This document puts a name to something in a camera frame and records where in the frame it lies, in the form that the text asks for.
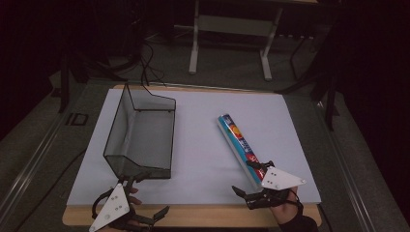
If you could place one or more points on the person's right hand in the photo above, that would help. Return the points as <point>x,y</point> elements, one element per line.
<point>285,211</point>

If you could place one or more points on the white table mat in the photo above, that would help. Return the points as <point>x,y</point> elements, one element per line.
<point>199,135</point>

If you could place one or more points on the white metal desk frame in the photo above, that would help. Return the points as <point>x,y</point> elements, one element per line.
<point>232,25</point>

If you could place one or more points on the black floor bracket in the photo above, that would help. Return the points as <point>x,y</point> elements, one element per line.
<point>77,119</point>

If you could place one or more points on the black stand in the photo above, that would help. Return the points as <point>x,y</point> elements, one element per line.
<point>325,87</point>

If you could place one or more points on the person's left hand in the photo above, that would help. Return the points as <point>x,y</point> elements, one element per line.
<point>134,200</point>

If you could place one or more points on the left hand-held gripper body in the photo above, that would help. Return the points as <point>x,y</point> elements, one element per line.
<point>112,206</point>

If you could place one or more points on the clear plastic bin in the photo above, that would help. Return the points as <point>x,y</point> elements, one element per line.
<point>141,141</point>

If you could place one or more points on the metal floor rail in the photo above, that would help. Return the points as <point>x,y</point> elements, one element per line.
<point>29,167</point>
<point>346,167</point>

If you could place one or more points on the long blue printed box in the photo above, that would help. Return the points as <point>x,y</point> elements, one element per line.
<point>240,145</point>

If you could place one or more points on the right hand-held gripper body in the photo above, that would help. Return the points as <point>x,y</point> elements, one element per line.
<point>280,179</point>

